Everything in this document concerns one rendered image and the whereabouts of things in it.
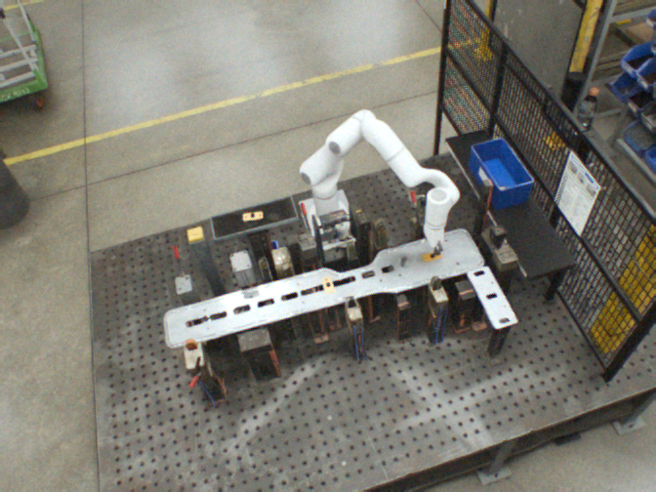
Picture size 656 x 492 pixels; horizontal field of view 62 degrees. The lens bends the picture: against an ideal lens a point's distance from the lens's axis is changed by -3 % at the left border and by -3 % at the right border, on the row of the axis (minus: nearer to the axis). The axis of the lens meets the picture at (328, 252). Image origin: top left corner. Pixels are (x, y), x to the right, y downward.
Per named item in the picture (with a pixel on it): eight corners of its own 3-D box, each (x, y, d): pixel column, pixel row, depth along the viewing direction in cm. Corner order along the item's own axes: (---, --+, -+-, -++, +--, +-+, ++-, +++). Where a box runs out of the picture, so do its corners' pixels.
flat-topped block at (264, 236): (263, 286, 277) (244, 228, 241) (260, 273, 282) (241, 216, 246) (282, 281, 278) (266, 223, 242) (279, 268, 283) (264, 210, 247)
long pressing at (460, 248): (167, 356, 225) (166, 355, 224) (162, 311, 239) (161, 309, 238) (487, 266, 238) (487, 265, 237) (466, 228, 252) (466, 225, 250)
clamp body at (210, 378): (208, 410, 241) (183, 375, 212) (203, 381, 250) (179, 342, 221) (231, 404, 242) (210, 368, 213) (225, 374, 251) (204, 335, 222)
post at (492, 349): (491, 366, 241) (502, 334, 218) (480, 345, 248) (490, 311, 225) (505, 362, 242) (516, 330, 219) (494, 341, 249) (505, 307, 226)
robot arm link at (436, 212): (434, 204, 225) (421, 219, 222) (436, 182, 215) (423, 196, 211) (452, 214, 222) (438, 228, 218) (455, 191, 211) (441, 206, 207)
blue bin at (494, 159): (496, 210, 251) (500, 190, 240) (467, 165, 269) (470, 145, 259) (529, 201, 252) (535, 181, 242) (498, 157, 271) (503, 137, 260)
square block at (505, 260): (489, 309, 258) (502, 265, 230) (481, 296, 263) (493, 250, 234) (505, 305, 259) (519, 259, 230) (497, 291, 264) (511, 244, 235)
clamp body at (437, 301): (428, 348, 250) (432, 307, 222) (419, 326, 257) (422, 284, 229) (447, 343, 251) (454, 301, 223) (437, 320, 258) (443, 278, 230)
